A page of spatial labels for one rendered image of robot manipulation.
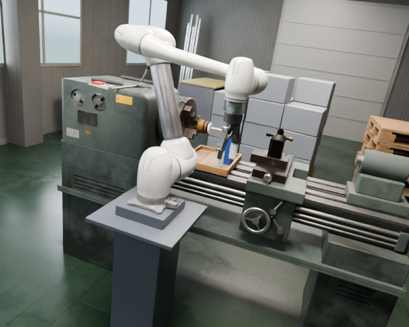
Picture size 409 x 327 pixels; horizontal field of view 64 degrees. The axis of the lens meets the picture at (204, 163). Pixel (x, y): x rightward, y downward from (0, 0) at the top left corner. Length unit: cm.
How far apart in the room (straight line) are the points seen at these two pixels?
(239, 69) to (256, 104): 275
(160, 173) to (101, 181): 76
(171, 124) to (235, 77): 52
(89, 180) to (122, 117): 51
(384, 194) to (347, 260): 40
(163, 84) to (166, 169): 43
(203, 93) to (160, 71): 487
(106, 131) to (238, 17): 647
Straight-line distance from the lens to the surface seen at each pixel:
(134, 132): 195
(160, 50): 147
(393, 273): 199
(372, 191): 195
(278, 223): 183
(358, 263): 195
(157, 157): 149
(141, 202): 157
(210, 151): 222
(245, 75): 127
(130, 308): 188
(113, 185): 214
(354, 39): 785
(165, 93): 166
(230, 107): 129
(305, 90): 433
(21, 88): 469
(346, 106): 789
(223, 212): 219
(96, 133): 211
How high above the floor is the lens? 155
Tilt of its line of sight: 20 degrees down
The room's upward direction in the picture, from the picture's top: 8 degrees clockwise
